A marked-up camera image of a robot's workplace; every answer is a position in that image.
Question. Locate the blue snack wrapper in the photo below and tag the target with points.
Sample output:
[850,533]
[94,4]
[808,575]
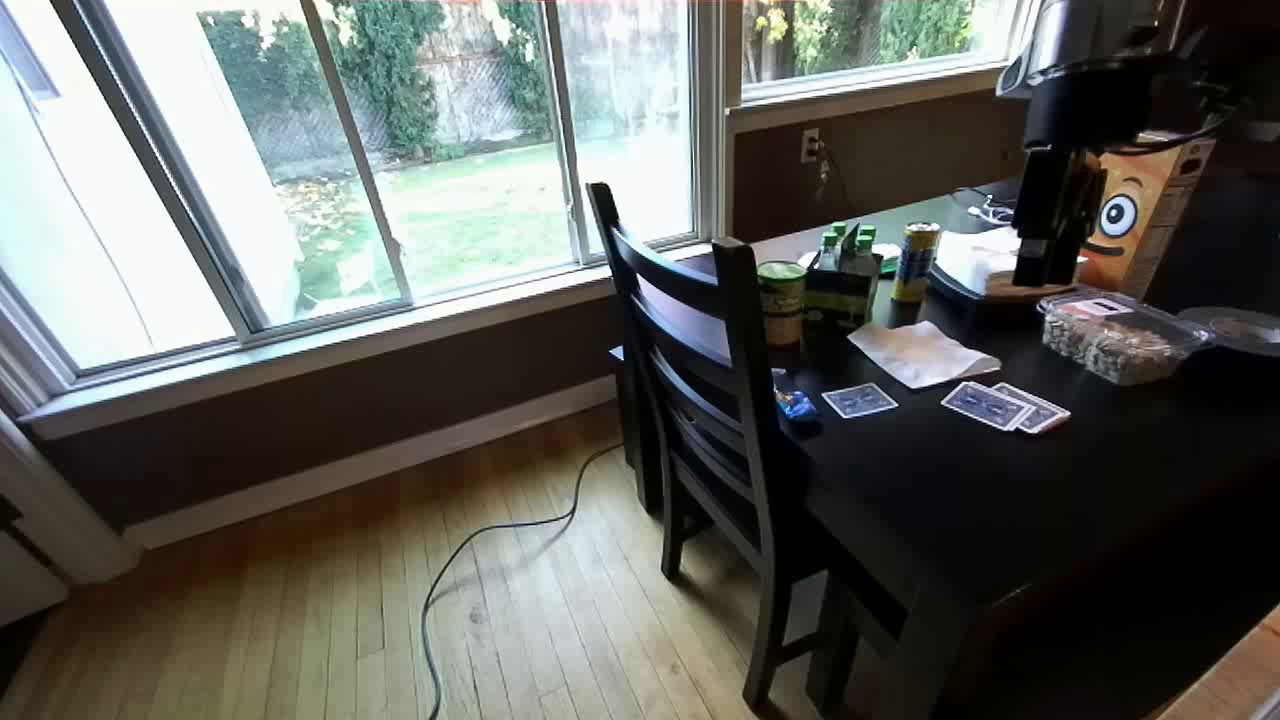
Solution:
[797,410]

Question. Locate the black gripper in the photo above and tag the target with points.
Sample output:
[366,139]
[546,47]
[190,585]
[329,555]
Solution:
[1105,104]

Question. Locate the nut can with green lid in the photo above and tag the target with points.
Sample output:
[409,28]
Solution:
[783,315]

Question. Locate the clear plastic bag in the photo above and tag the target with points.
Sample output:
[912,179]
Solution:
[1117,340]

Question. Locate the white window frame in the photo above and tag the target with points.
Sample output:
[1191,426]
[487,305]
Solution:
[709,120]

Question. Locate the dark wooden chair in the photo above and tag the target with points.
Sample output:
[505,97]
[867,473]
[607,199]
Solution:
[694,348]

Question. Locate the green cardboard bottle carrier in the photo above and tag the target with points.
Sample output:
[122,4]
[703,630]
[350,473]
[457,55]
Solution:
[843,289]

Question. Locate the blue playing card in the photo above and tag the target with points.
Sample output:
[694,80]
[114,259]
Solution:
[862,403]
[981,407]
[1048,414]

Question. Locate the cardboard box with cartoon face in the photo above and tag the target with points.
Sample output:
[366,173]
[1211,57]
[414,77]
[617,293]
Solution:
[1145,223]

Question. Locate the white paper napkin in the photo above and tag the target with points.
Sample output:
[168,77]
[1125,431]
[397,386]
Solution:
[922,354]

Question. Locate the clear plastic lid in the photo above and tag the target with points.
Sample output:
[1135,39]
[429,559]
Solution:
[1234,329]

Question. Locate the yellow and black drink can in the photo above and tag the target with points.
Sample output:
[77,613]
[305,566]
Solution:
[912,274]

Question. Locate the white tissue paper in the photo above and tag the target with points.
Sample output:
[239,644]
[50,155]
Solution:
[977,259]

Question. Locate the clear bottle with green cap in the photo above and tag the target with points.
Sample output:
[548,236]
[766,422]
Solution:
[867,241]
[831,241]

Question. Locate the white wall outlet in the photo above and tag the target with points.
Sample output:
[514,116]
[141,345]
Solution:
[808,146]

